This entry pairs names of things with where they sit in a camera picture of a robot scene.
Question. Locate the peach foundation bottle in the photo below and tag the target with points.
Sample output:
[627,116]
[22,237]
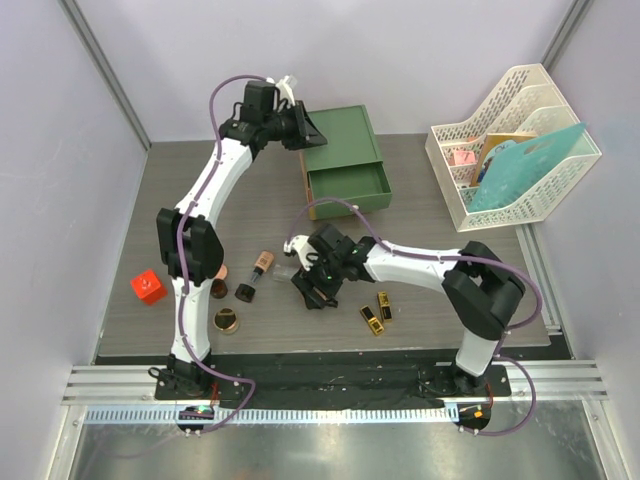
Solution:
[261,266]

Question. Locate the black square bottle cap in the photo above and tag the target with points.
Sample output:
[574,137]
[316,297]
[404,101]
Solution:
[245,292]

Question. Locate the brown illustrated book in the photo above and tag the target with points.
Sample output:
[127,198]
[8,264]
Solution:
[494,144]

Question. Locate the amber small jar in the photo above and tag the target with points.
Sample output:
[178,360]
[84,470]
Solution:
[218,289]

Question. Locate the gold black lipstick left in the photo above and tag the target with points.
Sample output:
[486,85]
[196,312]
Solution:
[373,322]

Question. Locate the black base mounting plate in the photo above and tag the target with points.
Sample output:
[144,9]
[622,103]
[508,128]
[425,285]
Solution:
[330,382]

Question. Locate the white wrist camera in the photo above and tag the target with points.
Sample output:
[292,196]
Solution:
[285,87]
[299,246]

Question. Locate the gold black lipstick right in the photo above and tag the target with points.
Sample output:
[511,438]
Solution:
[384,306]

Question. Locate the pink sticky note pad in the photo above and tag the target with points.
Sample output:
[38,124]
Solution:
[462,157]

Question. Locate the pink round compact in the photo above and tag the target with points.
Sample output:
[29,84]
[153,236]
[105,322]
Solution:
[222,273]

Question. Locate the gold black lipstick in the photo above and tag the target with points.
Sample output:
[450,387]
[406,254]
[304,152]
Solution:
[373,322]
[384,306]

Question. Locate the peach foundation bottle capped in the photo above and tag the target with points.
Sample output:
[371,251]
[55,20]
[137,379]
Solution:
[330,302]

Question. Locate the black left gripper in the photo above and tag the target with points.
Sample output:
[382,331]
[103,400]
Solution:
[306,134]

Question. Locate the gold round compact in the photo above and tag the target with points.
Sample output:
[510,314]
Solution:
[226,321]

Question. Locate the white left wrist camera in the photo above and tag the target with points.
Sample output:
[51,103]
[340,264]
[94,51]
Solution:
[285,87]

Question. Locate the teal plastic folder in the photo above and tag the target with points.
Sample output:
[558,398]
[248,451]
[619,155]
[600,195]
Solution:
[515,170]

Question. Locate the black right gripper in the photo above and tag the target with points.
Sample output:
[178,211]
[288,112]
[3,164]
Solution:
[306,285]

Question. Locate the cream perforated file organizer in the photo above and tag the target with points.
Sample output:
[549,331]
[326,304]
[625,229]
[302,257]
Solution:
[525,99]

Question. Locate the green drawer cabinet shell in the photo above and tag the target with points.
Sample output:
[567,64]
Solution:
[351,140]

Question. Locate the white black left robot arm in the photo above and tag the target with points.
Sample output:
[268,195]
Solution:
[189,245]

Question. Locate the red cube block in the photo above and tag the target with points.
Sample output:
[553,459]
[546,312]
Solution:
[148,287]

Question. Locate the aluminium front rail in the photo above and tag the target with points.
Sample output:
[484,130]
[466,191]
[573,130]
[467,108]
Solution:
[124,395]

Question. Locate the green top drawer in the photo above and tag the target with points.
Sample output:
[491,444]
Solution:
[364,185]

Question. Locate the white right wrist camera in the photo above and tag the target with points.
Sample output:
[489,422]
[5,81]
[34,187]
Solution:
[299,246]

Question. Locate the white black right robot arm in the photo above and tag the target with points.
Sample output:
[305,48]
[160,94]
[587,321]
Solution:
[483,295]

